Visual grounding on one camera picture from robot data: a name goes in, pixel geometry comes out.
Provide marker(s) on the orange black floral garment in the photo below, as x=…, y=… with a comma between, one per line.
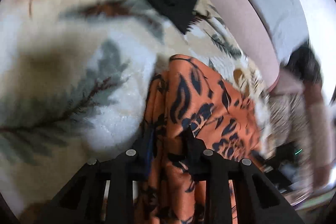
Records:
x=189, y=95

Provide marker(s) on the pink mauve bolster pillow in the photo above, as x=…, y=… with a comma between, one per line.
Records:
x=245, y=25

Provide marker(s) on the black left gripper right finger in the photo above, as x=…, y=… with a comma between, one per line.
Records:
x=235, y=191

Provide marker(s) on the dark furry cushion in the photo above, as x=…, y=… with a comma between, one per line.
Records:
x=303, y=64

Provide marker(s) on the beige leaf print blanket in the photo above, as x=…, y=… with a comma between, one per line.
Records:
x=74, y=80

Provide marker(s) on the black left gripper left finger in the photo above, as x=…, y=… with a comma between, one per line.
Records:
x=102, y=192

